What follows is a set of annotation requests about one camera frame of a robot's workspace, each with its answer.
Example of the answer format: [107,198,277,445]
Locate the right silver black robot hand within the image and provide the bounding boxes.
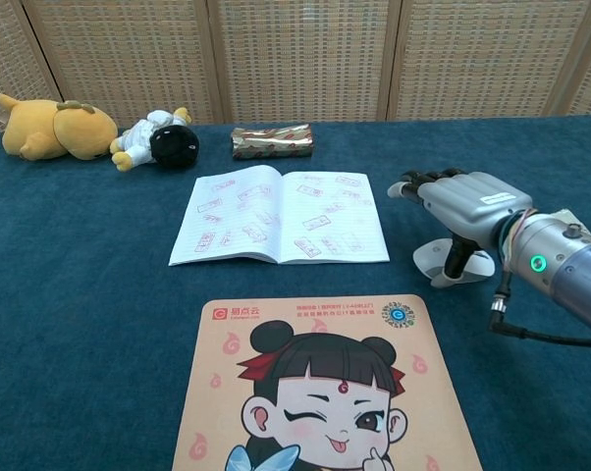
[387,168,535,288]

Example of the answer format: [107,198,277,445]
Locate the white wireless mouse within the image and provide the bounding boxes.
[412,236,497,282]

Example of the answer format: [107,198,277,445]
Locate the cartoon girl mouse pad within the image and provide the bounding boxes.
[170,293,485,471]

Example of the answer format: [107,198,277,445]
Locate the open stamped notebook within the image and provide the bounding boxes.
[167,164,392,268]

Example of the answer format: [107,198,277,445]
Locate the gold foil packet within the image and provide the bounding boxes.
[230,123,316,162]

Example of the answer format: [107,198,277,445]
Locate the woven bamboo folding screen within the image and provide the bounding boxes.
[0,0,591,134]

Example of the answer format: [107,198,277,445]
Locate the black haired white clothed doll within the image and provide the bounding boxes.
[109,106,201,173]

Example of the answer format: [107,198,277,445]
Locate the blue felt table cover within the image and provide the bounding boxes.
[0,114,591,471]

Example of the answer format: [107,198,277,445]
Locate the yellow plush toy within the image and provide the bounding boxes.
[0,92,120,163]

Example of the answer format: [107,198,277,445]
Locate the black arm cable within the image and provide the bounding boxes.
[488,273,591,350]

